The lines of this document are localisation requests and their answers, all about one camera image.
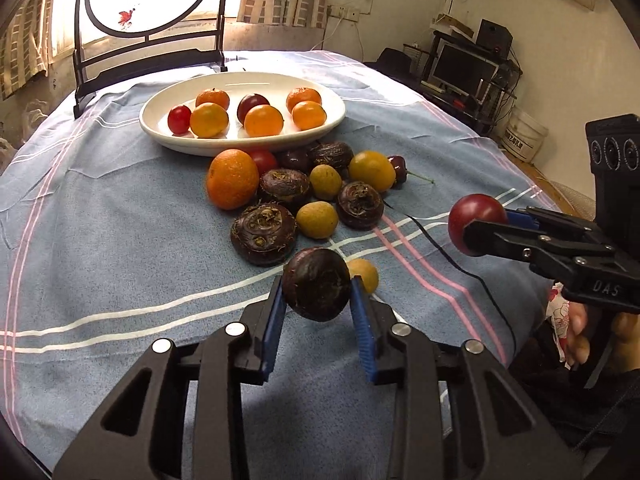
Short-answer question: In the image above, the bird painting table screen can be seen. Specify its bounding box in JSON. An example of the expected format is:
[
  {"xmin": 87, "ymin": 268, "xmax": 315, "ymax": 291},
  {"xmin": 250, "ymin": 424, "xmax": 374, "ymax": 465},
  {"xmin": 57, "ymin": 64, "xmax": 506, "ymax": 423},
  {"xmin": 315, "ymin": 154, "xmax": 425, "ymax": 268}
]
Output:
[{"xmin": 72, "ymin": 0, "xmax": 228, "ymax": 120}]

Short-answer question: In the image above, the yellow round fruit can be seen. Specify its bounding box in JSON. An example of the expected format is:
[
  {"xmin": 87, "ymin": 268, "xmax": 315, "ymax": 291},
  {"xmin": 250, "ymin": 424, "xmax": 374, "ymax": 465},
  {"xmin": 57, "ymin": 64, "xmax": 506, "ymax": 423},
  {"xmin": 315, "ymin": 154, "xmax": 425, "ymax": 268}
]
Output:
[{"xmin": 348, "ymin": 150, "xmax": 397, "ymax": 194}]

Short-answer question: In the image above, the red cherry tomato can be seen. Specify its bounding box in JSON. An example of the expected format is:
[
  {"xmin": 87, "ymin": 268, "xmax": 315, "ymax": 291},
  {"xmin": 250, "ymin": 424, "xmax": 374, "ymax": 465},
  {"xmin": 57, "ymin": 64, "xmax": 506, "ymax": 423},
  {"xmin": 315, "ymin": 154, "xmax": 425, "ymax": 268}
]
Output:
[
  {"xmin": 167, "ymin": 105, "xmax": 192, "ymax": 135},
  {"xmin": 248, "ymin": 149, "xmax": 279, "ymax": 177}
]

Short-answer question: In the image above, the blue striped tablecloth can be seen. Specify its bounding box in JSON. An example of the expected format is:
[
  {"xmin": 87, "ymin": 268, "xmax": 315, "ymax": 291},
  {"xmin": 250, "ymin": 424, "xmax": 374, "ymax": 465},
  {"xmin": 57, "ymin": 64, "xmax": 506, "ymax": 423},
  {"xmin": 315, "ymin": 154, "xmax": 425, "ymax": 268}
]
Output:
[{"xmin": 0, "ymin": 50, "xmax": 566, "ymax": 471}]

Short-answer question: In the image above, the black speaker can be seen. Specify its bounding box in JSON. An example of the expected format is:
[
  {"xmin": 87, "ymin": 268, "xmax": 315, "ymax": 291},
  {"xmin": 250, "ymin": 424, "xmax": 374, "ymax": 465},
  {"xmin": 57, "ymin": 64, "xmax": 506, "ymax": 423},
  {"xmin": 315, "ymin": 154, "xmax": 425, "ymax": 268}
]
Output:
[{"xmin": 475, "ymin": 19, "xmax": 513, "ymax": 56}]

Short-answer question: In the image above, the white oval plate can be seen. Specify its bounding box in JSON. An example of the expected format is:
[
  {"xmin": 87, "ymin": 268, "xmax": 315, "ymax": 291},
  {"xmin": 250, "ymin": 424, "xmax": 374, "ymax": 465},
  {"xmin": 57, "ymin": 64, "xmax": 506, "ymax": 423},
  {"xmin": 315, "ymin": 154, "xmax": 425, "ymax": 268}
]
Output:
[{"xmin": 139, "ymin": 71, "xmax": 347, "ymax": 157}]

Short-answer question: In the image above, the small orange mandarin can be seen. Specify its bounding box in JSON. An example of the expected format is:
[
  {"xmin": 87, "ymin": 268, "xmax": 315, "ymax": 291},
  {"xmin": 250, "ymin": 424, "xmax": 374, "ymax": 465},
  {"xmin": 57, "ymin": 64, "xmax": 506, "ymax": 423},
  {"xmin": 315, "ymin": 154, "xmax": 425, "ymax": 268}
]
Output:
[{"xmin": 195, "ymin": 88, "xmax": 231, "ymax": 111}]

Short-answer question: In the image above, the large orange mandarin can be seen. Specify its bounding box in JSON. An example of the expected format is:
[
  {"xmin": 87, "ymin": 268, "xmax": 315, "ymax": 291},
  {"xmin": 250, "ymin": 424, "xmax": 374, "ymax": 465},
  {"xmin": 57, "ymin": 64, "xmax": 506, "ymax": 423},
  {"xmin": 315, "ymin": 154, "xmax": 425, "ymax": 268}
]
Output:
[{"xmin": 206, "ymin": 149, "xmax": 260, "ymax": 211}]

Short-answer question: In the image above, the person's right hand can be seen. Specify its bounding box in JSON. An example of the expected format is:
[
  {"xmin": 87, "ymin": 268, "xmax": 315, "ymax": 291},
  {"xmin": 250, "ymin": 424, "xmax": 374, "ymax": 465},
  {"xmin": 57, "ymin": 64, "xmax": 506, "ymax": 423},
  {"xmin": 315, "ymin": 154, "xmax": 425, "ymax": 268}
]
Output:
[{"xmin": 561, "ymin": 305, "xmax": 598, "ymax": 367}]

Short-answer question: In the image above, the dark red cherry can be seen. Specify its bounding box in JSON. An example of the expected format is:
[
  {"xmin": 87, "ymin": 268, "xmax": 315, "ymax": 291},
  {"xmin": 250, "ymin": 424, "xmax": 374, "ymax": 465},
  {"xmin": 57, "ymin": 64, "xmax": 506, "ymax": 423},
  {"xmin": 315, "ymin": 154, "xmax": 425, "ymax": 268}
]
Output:
[{"xmin": 387, "ymin": 155, "xmax": 435, "ymax": 188}]

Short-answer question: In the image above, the dark purple plum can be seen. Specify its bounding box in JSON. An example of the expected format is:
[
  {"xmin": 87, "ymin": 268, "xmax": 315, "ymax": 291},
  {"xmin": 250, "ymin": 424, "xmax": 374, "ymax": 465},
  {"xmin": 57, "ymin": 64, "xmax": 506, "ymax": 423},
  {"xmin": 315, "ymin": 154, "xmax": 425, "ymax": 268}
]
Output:
[{"xmin": 276, "ymin": 148, "xmax": 312, "ymax": 173}]

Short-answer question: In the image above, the white plastic bucket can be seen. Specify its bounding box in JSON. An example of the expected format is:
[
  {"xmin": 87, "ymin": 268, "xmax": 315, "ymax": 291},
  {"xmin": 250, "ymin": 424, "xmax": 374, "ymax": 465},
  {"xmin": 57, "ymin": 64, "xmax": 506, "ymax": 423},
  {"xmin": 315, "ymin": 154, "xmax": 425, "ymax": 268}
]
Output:
[{"xmin": 502, "ymin": 107, "xmax": 549, "ymax": 163}]

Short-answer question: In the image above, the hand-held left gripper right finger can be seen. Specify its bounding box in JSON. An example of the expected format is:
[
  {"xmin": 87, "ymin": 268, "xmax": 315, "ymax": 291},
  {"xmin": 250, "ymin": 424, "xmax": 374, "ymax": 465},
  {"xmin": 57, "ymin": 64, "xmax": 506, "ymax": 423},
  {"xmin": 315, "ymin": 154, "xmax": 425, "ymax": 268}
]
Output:
[{"xmin": 348, "ymin": 276, "xmax": 586, "ymax": 480}]

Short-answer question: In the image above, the red floral white cloth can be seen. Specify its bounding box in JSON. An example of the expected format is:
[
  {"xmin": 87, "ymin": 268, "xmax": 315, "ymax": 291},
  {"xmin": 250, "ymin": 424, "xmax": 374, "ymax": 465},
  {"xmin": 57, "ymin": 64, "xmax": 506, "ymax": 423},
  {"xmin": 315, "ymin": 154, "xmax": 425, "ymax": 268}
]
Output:
[{"xmin": 544, "ymin": 282, "xmax": 576, "ymax": 371}]

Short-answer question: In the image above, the thin black cable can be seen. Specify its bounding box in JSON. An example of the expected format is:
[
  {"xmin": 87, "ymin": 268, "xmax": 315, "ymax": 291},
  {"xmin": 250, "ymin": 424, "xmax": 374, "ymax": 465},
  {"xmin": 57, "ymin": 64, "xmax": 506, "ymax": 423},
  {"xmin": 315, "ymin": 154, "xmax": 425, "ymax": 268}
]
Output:
[{"xmin": 382, "ymin": 200, "xmax": 518, "ymax": 368}]

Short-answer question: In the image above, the black computer rack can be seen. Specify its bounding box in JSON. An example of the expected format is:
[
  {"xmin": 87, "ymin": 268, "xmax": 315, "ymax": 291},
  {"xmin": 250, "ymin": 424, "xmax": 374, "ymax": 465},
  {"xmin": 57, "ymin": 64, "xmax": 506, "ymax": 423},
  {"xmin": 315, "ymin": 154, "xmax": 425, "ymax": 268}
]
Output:
[{"xmin": 420, "ymin": 30, "xmax": 523, "ymax": 133}]

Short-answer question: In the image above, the computer monitor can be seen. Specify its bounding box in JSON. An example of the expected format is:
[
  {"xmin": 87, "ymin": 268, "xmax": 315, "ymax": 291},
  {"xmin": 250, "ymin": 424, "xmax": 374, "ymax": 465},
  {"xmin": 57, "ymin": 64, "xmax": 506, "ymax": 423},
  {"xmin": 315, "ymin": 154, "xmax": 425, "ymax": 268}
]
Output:
[{"xmin": 431, "ymin": 42, "xmax": 501, "ymax": 96}]

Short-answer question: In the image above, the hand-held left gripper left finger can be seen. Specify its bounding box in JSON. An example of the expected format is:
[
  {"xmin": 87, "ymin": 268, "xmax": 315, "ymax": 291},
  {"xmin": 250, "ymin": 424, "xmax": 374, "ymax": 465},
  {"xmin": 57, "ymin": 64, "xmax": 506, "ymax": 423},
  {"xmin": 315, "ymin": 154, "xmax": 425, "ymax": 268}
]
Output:
[{"xmin": 52, "ymin": 275, "xmax": 288, "ymax": 480}]

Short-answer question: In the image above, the yellow-green longan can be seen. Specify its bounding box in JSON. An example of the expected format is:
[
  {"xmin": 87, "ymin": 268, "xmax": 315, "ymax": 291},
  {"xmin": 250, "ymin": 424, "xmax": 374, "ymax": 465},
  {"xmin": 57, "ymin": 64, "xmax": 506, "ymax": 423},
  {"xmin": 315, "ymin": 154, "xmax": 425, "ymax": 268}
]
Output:
[
  {"xmin": 295, "ymin": 201, "xmax": 339, "ymax": 239},
  {"xmin": 309, "ymin": 164, "xmax": 344, "ymax": 200},
  {"xmin": 346, "ymin": 258, "xmax": 380, "ymax": 295}
]

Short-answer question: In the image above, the white wall socket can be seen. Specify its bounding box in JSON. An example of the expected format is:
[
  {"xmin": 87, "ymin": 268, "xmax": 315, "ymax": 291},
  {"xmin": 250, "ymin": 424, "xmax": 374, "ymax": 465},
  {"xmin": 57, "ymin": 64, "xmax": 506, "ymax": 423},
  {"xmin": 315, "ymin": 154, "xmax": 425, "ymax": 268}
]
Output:
[{"xmin": 327, "ymin": 5, "xmax": 363, "ymax": 23}]

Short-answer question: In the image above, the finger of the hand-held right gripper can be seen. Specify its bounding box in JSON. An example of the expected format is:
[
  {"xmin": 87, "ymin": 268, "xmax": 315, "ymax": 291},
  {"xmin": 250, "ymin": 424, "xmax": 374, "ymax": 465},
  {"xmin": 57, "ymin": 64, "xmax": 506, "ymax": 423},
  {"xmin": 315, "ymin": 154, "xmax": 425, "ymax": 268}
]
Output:
[
  {"xmin": 502, "ymin": 206, "xmax": 601, "ymax": 241},
  {"xmin": 462, "ymin": 219, "xmax": 621, "ymax": 286}
]

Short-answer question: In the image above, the brown water chestnut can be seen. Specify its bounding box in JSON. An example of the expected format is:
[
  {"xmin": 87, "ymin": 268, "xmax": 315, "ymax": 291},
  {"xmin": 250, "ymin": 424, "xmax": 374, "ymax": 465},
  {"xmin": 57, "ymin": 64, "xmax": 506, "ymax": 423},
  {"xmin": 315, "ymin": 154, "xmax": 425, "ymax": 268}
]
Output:
[
  {"xmin": 230, "ymin": 202, "xmax": 299, "ymax": 267},
  {"xmin": 257, "ymin": 168, "xmax": 312, "ymax": 211},
  {"xmin": 307, "ymin": 141, "xmax": 355, "ymax": 171},
  {"xmin": 282, "ymin": 248, "xmax": 351, "ymax": 322},
  {"xmin": 336, "ymin": 180, "xmax": 385, "ymax": 231}
]

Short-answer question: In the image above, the flat cardboard box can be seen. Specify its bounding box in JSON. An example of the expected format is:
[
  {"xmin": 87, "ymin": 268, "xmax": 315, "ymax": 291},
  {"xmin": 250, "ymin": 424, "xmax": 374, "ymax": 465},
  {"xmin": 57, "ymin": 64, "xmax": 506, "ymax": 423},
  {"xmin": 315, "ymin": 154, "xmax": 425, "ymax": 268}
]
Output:
[{"xmin": 430, "ymin": 12, "xmax": 476, "ymax": 41}]

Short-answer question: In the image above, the dark red plum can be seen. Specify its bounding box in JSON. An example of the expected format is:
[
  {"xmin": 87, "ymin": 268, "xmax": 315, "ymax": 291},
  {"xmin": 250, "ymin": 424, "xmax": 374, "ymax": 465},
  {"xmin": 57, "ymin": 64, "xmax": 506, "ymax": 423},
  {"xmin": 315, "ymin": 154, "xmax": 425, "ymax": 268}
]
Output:
[
  {"xmin": 236, "ymin": 93, "xmax": 271, "ymax": 125},
  {"xmin": 448, "ymin": 193, "xmax": 509, "ymax": 257}
]

